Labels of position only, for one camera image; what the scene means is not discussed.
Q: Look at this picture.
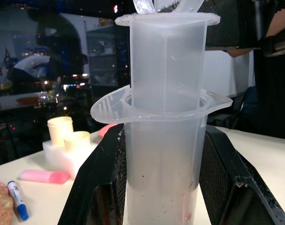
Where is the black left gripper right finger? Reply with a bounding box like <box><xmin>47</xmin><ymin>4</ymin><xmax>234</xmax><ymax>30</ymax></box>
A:
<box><xmin>198</xmin><ymin>124</ymin><xmax>285</xmax><ymax>225</ymax></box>

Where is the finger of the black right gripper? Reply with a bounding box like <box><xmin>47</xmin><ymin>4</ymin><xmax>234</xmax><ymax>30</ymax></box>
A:
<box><xmin>198</xmin><ymin>0</ymin><xmax>262</xmax><ymax>52</ymax></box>

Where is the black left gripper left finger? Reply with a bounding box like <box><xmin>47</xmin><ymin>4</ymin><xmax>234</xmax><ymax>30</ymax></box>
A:
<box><xmin>59</xmin><ymin>122</ymin><xmax>127</xmax><ymax>225</ymax></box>

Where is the white foam cup holder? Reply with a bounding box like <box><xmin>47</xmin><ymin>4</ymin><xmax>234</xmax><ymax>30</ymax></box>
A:
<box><xmin>42</xmin><ymin>140</ymin><xmax>98</xmax><ymax>180</ymax></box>

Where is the short white plastic cup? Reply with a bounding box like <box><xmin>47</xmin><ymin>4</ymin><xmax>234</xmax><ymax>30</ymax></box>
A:
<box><xmin>63</xmin><ymin>131</ymin><xmax>91</xmax><ymax>152</ymax></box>

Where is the tall white plastic cup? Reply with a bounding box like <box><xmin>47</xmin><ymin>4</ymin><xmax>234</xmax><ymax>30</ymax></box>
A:
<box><xmin>47</xmin><ymin>116</ymin><xmax>74</xmax><ymax>148</ymax></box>

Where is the pink flat object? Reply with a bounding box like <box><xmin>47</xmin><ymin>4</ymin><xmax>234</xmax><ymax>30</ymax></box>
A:
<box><xmin>97</xmin><ymin>123</ymin><xmax>118</xmax><ymax>139</ymax></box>

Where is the white background board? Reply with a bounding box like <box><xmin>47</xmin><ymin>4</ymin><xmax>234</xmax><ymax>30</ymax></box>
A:
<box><xmin>204</xmin><ymin>50</ymin><xmax>255</xmax><ymax>98</ymax></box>

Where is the pink rectangular bar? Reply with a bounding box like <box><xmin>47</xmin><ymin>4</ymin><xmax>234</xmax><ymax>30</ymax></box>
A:
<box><xmin>18</xmin><ymin>169</ymin><xmax>71</xmax><ymax>185</ymax></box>

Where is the blue white marker pen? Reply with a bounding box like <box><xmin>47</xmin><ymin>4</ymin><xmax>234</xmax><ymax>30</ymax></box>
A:
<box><xmin>7</xmin><ymin>180</ymin><xmax>30</xmax><ymax>221</ymax></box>

